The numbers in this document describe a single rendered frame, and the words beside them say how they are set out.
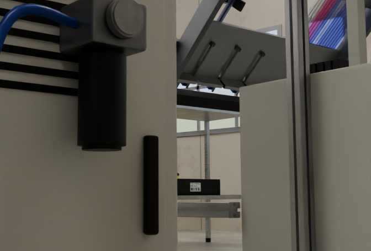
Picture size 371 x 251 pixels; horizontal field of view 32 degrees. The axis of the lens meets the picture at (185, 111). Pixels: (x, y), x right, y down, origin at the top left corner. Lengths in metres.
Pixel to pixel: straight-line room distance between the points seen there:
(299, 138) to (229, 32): 0.57
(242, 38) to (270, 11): 4.54
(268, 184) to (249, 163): 0.08
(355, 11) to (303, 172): 0.38
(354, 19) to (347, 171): 0.34
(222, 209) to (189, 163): 5.26
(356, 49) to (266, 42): 0.64
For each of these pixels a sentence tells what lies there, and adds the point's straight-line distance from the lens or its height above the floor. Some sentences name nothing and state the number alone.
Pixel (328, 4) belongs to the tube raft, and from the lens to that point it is 2.16.
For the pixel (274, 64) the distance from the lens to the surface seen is 2.17.
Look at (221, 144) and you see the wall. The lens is 6.67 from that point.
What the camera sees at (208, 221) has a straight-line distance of 4.92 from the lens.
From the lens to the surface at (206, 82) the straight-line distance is 1.99.
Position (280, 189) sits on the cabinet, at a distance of 1.58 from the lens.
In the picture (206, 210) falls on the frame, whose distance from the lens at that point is 1.72.
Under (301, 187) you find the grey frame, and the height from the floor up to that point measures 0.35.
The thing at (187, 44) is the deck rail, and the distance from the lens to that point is 1.87.
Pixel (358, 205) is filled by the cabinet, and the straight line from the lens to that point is 1.44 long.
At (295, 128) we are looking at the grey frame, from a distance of 1.51.
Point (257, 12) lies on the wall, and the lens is 6.63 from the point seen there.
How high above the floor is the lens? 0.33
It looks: 8 degrees up
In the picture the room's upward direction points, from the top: straight up
